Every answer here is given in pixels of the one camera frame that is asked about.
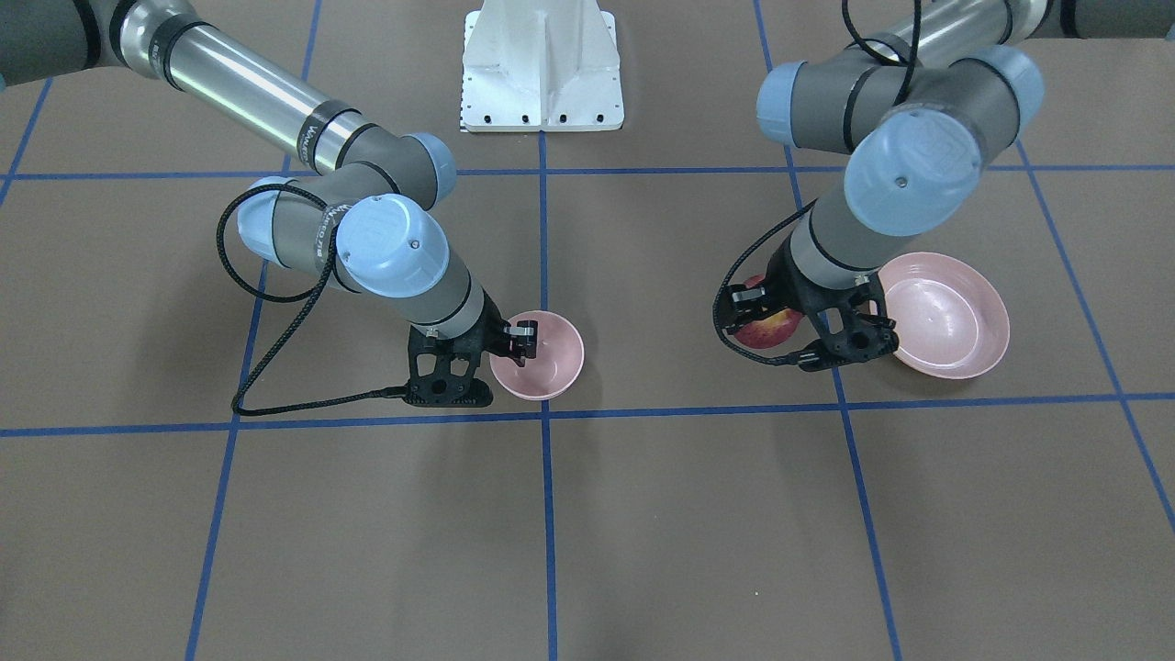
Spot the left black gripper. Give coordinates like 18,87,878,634
725,274,788,333

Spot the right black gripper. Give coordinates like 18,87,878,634
477,294,541,367

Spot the red yellow apple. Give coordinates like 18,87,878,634
733,306,805,350

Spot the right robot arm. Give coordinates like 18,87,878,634
4,1,541,364

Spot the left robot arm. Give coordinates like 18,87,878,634
714,1,1171,333

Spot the pink bowl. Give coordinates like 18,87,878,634
490,310,585,402

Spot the pink plate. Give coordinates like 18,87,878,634
877,252,1011,380

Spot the brown table cover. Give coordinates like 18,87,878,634
4,1,1174,660

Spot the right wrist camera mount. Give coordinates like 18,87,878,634
403,328,494,409

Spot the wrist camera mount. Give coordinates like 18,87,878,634
403,328,494,409
795,274,900,372

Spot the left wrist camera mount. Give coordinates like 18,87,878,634
795,274,900,372

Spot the black braided cable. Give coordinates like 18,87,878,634
712,0,924,366
217,184,409,418

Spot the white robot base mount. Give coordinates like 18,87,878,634
459,1,625,133

